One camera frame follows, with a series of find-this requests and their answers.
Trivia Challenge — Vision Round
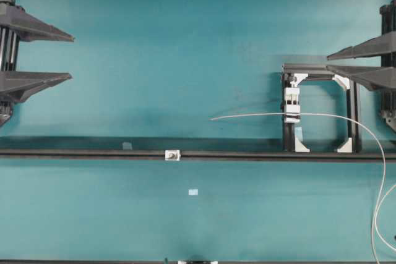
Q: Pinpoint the white corner bracket upper right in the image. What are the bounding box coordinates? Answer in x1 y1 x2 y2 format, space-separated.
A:
332 75 350 91

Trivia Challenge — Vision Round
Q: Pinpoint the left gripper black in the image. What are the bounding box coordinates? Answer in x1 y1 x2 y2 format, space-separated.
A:
1 0 74 126

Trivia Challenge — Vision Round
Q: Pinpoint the white corner bracket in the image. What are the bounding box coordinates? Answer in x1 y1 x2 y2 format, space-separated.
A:
295 127 310 153
288 73 309 88
332 75 350 91
336 137 353 153

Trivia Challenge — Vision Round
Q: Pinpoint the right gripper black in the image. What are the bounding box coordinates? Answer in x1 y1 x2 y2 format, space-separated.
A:
325 0 395 131

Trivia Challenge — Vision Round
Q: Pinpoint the white corner bracket upper left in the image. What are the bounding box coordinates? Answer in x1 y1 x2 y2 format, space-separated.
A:
288 73 309 88

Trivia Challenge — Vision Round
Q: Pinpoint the pale tape patch on mat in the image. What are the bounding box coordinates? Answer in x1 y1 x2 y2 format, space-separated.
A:
188 189 199 196

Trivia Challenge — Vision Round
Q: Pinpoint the long black aluminium rail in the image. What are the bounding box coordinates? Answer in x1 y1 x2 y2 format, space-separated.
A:
1 149 382 163

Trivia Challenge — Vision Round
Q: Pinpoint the white corner bracket lower right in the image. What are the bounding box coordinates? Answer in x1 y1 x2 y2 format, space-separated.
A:
336 137 353 153

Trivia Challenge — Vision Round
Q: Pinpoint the clear tape patch near rail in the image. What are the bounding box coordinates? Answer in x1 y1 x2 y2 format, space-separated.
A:
122 142 132 150

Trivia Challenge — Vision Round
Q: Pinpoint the white wire clamp block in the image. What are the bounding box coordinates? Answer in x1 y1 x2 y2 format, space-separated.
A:
283 87 301 124

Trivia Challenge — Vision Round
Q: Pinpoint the black rectangular aluminium frame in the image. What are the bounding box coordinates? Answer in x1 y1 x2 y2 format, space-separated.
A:
281 63 362 153

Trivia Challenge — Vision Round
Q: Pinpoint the white corner bracket lower left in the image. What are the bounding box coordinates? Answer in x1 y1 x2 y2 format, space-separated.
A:
295 127 310 153

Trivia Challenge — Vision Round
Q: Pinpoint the white bracket with hole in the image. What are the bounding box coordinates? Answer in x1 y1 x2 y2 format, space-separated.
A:
165 150 181 161

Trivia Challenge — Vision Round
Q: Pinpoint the thin white wire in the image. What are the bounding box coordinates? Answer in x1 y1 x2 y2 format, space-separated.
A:
209 112 396 264

